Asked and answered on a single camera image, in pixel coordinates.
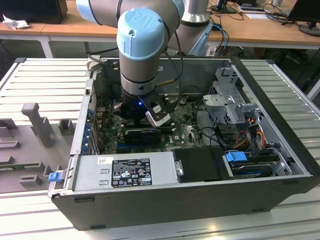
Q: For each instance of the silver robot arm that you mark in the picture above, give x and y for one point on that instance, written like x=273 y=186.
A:
x=140 y=37

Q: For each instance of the blue expansion slot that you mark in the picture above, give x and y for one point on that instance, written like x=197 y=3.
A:
x=121 y=145

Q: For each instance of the black graphics card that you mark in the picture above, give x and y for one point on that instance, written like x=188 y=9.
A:
x=142 y=137

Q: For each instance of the blue card retention clip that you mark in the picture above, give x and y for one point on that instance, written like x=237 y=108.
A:
x=86 y=146
x=90 y=113
x=87 y=131

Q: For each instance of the white label sticker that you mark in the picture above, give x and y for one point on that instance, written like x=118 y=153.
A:
x=161 y=68

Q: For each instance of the round coin cell battery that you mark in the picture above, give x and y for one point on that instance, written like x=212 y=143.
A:
x=183 y=100

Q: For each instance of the green motherboard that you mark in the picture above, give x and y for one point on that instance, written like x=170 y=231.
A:
x=185 y=132

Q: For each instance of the light grey case latch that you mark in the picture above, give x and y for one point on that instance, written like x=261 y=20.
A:
x=93 y=63

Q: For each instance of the grey power supply unit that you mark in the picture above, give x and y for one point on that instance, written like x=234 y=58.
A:
x=87 y=175

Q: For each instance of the grey metal drive cage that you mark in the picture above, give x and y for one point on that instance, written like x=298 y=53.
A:
x=217 y=102

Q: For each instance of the black plastic shroud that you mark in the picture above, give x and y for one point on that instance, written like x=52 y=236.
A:
x=197 y=162

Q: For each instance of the black PC case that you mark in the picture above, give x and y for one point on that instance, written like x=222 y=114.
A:
x=150 y=207

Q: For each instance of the wooden desk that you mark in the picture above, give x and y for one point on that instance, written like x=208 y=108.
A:
x=65 y=29

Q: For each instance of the blue case latch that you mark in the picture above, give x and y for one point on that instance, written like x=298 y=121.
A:
x=54 y=177

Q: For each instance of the hard disk in blue carrier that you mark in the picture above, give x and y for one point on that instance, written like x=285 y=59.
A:
x=236 y=157

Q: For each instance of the grey parts rack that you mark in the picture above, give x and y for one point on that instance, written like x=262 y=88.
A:
x=25 y=155

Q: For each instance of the black equipment box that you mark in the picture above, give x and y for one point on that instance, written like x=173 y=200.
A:
x=32 y=10

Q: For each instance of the green RAM stick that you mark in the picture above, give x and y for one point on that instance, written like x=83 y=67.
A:
x=6 y=168

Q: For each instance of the crumpled white paper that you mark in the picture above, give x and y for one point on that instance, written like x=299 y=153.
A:
x=15 y=23

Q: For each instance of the black monitor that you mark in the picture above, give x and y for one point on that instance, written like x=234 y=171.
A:
x=302 y=10

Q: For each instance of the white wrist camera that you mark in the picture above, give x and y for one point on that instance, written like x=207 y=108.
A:
x=158 y=120

